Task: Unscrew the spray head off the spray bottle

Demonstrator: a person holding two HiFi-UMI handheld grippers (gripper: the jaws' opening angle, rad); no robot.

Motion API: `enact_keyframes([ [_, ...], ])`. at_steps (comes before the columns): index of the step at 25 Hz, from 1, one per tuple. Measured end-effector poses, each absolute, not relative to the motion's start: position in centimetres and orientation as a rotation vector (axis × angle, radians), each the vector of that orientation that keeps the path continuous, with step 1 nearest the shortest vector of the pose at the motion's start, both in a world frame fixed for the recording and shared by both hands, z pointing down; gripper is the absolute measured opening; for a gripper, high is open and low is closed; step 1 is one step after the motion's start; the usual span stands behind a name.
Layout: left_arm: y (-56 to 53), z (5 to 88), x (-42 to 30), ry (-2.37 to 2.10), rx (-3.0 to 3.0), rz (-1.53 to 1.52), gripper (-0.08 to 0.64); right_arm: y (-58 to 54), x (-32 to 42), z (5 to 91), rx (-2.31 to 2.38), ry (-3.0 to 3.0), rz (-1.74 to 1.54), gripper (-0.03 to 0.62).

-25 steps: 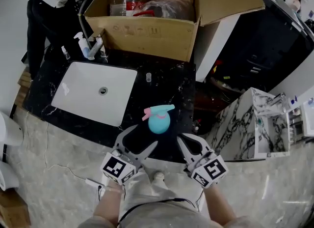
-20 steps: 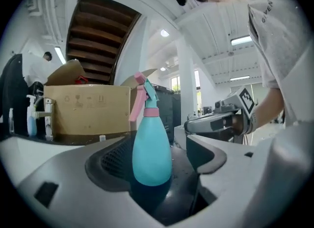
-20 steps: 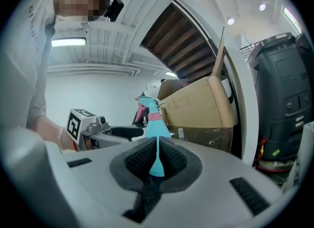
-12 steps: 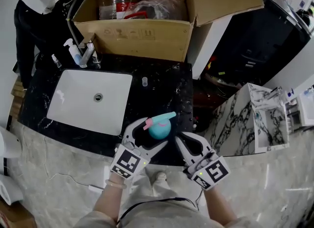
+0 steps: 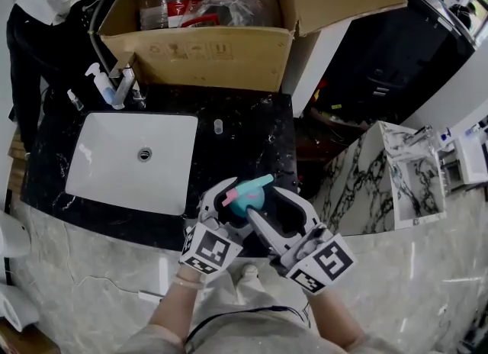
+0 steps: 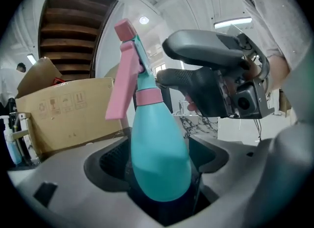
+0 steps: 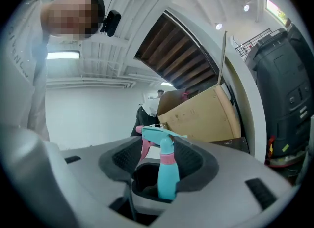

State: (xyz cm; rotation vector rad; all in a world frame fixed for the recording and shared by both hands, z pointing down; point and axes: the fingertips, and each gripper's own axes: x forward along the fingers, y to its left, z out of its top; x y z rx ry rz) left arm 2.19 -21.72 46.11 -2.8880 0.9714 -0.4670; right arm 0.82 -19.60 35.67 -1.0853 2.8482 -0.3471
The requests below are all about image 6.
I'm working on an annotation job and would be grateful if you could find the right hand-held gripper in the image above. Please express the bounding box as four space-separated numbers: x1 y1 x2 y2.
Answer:
156 24 276 120

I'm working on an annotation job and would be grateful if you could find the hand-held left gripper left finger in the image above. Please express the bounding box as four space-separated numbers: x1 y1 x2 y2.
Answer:
9 135 168 228

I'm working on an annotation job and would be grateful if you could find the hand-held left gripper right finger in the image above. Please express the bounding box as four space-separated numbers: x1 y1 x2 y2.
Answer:
188 135 261 203

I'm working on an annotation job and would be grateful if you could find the teal spray bottle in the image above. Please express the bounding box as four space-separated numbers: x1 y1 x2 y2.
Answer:
130 101 193 203

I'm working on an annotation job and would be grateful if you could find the pink and teal spray trigger head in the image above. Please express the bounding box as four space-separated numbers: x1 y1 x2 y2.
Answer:
105 18 163 121

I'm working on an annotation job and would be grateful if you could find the person's right forearm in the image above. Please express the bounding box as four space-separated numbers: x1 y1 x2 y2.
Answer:
264 55 292 95

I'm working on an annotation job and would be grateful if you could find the white pump bottle blue liquid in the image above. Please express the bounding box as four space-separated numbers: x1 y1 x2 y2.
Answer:
0 115 23 166

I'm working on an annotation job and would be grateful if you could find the white marble cabinet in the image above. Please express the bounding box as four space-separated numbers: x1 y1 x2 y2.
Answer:
173 112 219 140

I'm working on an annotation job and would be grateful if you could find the long ceiling tube lamp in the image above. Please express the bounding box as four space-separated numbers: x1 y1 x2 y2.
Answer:
213 16 253 29

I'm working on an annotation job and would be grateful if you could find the brown cardboard box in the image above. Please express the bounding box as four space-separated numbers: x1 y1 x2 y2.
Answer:
15 57 131 158

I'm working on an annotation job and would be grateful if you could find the brown wooden cabinet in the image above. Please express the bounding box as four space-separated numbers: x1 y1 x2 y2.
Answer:
279 90 293 117

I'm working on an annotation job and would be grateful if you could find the person's light grey shirt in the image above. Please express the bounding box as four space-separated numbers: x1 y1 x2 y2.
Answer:
238 0 314 124

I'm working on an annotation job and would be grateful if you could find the short ceiling tube lamp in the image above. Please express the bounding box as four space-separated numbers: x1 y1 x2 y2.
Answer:
26 53 38 66

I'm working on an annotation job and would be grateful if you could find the wooden staircase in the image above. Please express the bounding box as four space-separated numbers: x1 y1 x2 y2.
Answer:
38 0 120 82

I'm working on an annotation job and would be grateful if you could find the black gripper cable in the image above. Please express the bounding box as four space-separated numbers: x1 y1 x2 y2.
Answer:
253 117 263 140

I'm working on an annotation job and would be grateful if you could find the clear plastic bottle red handle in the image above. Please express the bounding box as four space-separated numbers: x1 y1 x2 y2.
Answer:
52 76 67 86

